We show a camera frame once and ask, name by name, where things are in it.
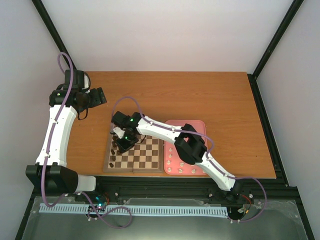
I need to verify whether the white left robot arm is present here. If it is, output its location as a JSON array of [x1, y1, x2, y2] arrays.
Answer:
[[25, 70, 107, 202]]

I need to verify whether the light blue cable duct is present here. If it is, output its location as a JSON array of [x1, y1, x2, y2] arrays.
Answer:
[[38, 203, 228, 218]]

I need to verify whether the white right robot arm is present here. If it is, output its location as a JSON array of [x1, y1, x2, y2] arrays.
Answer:
[[111, 111, 242, 203]]

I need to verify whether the black aluminium frame rail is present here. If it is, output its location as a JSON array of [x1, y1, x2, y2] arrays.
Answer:
[[16, 176, 315, 240]]

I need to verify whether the wooden chess board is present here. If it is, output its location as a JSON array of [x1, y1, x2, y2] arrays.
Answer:
[[103, 133, 164, 174]]

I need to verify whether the pink plastic tray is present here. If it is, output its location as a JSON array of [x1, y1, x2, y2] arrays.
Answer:
[[163, 119, 211, 176]]

